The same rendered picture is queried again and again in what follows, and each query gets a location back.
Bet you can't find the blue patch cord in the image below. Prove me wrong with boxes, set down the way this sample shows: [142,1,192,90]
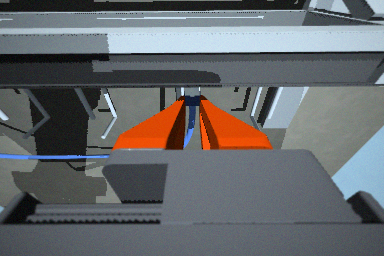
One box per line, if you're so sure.
[0,106,196,159]

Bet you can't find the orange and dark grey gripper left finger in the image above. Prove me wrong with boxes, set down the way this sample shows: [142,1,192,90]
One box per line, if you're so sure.
[111,95,186,152]

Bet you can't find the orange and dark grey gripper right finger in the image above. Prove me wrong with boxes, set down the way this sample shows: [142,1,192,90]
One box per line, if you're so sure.
[199,95,273,150]

